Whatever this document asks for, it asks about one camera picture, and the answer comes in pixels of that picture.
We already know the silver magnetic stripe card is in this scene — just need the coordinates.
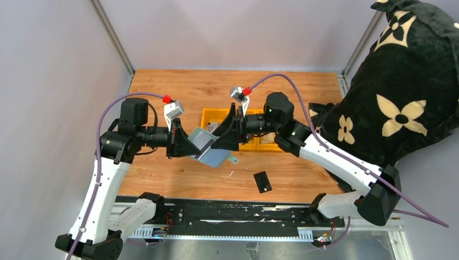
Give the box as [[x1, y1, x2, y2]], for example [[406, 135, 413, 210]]
[[192, 132, 215, 160]]

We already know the black credit card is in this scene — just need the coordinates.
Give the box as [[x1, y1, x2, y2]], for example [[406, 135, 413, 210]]
[[253, 171, 272, 193]]

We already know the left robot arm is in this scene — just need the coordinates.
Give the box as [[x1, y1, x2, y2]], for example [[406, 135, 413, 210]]
[[55, 95, 201, 259]]

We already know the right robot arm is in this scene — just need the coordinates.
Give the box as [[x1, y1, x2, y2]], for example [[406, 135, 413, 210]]
[[211, 92, 401, 226]]

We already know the white VIP card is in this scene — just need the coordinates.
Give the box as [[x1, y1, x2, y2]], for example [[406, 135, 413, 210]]
[[206, 121, 220, 133]]

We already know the yellow plastic bin middle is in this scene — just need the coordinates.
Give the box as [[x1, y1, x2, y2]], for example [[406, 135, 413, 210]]
[[228, 108, 259, 152]]

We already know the yellow plastic bin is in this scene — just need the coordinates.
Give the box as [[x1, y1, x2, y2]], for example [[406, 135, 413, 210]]
[[254, 133, 282, 152], [228, 108, 259, 152], [200, 108, 229, 129]]

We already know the yellow plastic bin right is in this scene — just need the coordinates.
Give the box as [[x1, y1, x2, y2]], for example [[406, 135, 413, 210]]
[[254, 133, 282, 152]]

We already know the yellow plastic bin left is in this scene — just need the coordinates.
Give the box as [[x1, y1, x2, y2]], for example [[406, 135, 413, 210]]
[[200, 108, 229, 129]]

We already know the black flower pattern blanket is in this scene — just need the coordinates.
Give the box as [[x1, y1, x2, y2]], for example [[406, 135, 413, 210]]
[[309, 1, 458, 167]]

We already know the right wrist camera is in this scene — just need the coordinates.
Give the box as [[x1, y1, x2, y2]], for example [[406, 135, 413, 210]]
[[229, 85, 252, 116]]

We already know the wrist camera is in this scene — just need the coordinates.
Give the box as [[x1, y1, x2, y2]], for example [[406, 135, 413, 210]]
[[163, 101, 184, 131], [229, 85, 252, 116]]

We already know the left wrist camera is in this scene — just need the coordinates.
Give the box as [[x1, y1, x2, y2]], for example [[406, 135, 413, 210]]
[[163, 101, 184, 131]]

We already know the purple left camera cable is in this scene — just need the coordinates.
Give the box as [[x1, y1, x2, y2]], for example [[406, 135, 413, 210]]
[[65, 92, 173, 260]]

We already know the purple camera cable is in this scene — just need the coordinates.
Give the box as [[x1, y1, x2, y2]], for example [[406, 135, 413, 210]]
[[65, 92, 173, 260], [242, 73, 450, 229]]

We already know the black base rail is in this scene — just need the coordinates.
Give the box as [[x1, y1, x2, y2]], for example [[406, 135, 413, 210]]
[[123, 195, 347, 239]]

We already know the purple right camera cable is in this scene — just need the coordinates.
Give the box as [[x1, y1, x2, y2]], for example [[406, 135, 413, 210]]
[[242, 73, 450, 229]]

